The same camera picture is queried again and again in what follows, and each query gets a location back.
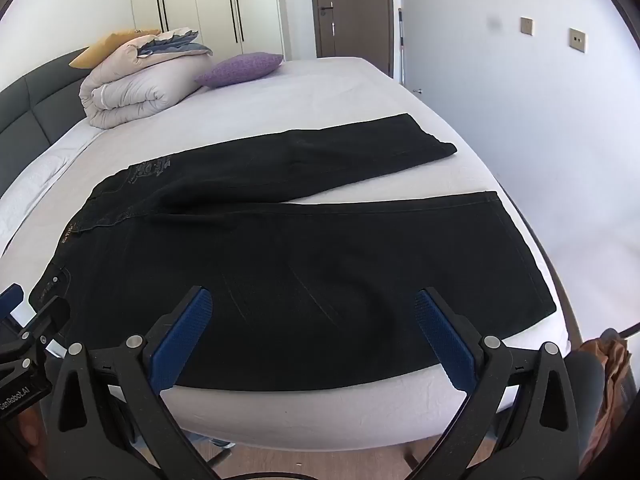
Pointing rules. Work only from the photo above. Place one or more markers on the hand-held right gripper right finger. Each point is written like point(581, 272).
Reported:
point(445, 340)

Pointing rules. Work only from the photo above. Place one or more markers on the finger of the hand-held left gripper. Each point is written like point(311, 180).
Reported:
point(50, 315)
point(10, 297)

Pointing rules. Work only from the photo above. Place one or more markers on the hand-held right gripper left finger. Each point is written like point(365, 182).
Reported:
point(186, 337)

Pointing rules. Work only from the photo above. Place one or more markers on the black pants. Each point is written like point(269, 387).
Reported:
point(310, 260)

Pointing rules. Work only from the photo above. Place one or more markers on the brown bag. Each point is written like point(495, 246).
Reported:
point(612, 375)

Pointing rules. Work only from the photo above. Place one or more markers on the folded beige duvet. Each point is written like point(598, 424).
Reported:
point(135, 85)

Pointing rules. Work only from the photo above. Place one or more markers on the yellow pillow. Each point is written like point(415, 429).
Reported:
point(97, 52)

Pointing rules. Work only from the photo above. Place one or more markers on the purple pillow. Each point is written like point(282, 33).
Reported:
point(240, 67)

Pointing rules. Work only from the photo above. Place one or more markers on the white bed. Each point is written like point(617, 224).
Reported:
point(320, 90)

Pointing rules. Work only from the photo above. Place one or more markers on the blue patterned cloth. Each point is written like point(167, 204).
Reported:
point(180, 47)

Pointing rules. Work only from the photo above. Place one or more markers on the cream wardrobe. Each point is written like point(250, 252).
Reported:
point(205, 5)

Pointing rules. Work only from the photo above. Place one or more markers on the brown door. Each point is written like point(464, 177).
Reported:
point(355, 10)

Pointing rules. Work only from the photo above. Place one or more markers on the brown wall plate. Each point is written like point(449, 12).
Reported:
point(577, 40)
point(526, 25)

